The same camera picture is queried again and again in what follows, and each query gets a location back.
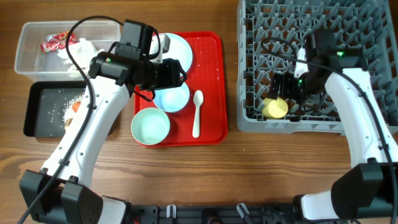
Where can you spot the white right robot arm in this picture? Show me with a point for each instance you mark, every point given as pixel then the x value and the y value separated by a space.
pixel 369 189

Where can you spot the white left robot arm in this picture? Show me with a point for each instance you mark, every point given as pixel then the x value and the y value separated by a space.
pixel 60 192

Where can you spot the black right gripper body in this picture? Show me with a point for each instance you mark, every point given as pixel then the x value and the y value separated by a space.
pixel 278 86

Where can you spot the grey dishwasher rack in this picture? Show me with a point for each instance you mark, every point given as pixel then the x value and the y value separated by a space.
pixel 363 25

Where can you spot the red snack wrapper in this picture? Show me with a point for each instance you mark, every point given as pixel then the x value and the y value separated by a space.
pixel 54 42

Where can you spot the white tissue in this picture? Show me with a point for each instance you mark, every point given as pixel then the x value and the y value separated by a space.
pixel 82 52

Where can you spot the small light blue bowl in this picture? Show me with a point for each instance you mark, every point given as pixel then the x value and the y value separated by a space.
pixel 172 100

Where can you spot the brown food scrap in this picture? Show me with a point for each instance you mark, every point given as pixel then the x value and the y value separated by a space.
pixel 68 122

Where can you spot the black tray bin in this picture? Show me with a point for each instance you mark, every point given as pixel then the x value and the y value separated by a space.
pixel 34 98

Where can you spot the large light blue plate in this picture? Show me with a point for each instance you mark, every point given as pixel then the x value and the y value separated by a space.
pixel 180 50

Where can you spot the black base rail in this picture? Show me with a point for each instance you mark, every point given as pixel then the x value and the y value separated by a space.
pixel 266 214

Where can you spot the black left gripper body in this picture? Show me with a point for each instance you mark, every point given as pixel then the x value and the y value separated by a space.
pixel 162 75

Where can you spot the white plastic spoon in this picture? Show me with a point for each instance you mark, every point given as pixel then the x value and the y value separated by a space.
pixel 198 100

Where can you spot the white rice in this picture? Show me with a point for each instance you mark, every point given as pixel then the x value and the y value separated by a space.
pixel 55 107

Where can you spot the yellow plastic cup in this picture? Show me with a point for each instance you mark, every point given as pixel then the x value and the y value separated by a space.
pixel 274 109

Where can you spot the orange carrot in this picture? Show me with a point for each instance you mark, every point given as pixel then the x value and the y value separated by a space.
pixel 76 106

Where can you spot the red serving tray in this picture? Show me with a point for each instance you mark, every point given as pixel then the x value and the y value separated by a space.
pixel 206 74

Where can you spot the green bowl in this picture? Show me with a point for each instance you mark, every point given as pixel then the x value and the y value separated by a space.
pixel 150 126

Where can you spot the clear plastic bin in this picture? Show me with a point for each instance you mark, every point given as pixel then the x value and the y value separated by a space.
pixel 32 63

